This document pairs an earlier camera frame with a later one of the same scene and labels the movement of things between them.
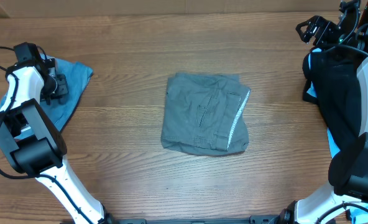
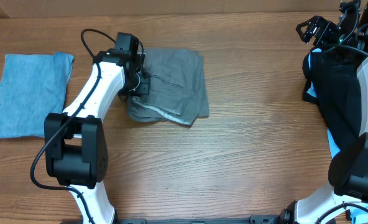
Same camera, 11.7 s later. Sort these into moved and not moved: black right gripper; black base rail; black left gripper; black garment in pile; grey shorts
Moved: grey shorts; black left gripper
Not moved: black base rail; black right gripper; black garment in pile
